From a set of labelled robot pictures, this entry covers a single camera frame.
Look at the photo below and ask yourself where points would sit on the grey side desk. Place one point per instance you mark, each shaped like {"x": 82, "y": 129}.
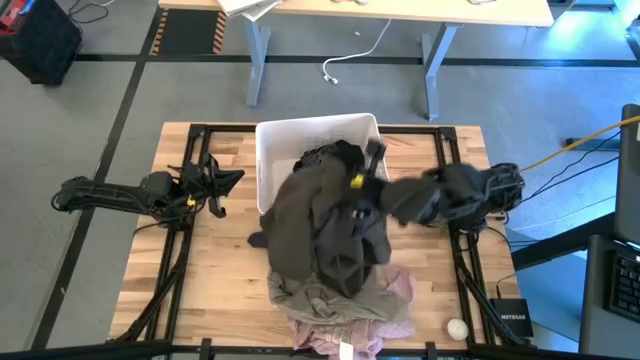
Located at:
{"x": 595, "y": 310}

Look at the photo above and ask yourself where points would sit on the dark olive grey garment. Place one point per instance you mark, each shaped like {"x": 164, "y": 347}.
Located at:
{"x": 290, "y": 225}

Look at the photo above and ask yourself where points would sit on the black power strip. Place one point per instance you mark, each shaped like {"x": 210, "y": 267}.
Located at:
{"x": 592, "y": 144}

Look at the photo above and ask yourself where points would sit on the black Netgear network switch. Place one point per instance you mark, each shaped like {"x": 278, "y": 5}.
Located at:
{"x": 512, "y": 317}

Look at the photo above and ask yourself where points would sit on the wooden desk grey legs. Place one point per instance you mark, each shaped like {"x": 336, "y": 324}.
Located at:
{"x": 400, "y": 12}

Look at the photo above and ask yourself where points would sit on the black garment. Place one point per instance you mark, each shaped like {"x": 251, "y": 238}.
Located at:
{"x": 345, "y": 260}

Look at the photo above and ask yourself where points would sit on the dark grey monitor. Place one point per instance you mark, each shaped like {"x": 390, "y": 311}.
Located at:
{"x": 629, "y": 175}

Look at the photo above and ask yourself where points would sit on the white plastic laundry basket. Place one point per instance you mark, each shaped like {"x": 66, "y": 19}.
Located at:
{"x": 285, "y": 145}

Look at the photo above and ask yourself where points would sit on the black mat striped edges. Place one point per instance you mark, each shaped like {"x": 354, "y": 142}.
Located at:
{"x": 190, "y": 32}

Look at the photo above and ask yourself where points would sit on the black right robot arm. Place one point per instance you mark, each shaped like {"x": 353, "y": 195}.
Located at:
{"x": 450, "y": 195}

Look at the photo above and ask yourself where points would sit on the small dark purple garment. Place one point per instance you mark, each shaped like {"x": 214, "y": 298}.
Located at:
{"x": 257, "y": 240}

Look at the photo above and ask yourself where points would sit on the white egg-shaped object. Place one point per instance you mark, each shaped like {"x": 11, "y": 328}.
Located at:
{"x": 457, "y": 329}

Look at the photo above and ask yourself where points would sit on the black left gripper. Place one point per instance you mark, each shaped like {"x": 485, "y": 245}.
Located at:
{"x": 195, "y": 185}

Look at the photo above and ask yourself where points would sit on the red tool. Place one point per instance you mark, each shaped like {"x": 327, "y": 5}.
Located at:
{"x": 11, "y": 15}

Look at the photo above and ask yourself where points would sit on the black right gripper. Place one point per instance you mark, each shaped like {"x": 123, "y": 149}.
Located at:
{"x": 369, "y": 195}

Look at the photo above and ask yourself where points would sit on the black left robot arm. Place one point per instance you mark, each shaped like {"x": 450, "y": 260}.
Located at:
{"x": 110, "y": 192}

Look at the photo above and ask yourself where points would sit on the black keyboard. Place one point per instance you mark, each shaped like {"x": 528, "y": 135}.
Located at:
{"x": 625, "y": 290}

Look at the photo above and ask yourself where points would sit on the khaki garment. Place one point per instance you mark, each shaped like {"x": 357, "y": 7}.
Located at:
{"x": 325, "y": 305}

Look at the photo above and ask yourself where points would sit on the black aluminium rig frame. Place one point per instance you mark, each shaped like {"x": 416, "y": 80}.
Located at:
{"x": 230, "y": 128}

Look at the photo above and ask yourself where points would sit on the pink woven garment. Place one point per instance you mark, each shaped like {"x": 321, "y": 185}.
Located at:
{"x": 350, "y": 332}

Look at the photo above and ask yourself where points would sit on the white papers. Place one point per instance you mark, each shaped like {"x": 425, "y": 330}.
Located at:
{"x": 247, "y": 6}

